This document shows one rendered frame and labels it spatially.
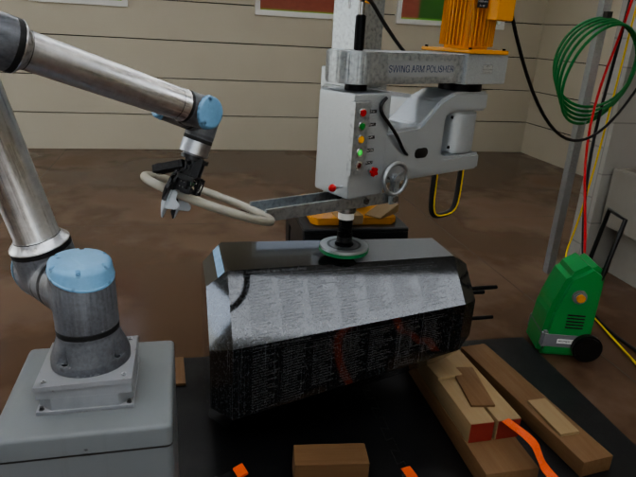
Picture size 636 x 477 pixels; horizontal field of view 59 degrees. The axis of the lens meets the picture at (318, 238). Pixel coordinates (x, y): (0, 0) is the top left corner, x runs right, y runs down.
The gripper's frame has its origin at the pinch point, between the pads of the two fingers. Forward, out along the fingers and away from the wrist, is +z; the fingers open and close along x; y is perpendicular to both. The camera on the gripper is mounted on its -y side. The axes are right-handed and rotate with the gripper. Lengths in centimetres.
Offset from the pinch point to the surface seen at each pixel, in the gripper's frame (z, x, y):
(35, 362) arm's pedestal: 47, -31, -5
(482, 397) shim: 40, 112, 115
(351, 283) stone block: 10, 78, 47
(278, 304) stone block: 26, 58, 26
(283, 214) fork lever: -9, 45, 20
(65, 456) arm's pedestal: 53, -48, 25
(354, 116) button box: -53, 52, 31
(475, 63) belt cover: -98, 101, 59
